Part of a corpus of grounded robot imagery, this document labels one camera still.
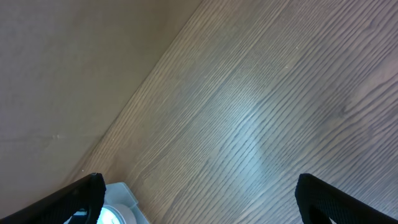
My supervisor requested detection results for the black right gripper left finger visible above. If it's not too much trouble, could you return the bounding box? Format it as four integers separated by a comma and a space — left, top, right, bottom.
1, 173, 106, 224

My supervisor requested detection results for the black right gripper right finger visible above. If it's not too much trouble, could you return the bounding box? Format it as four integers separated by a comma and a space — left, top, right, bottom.
295, 173, 397, 224

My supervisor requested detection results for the clear plastic storage bin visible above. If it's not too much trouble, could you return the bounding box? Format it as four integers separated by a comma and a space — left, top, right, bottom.
63, 182, 150, 224

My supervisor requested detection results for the light blue plastic bowl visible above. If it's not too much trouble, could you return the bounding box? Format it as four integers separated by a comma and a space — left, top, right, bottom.
73, 207, 124, 224

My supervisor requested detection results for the grey plastic bowl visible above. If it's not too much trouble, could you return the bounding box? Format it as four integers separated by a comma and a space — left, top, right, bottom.
104, 204, 137, 224

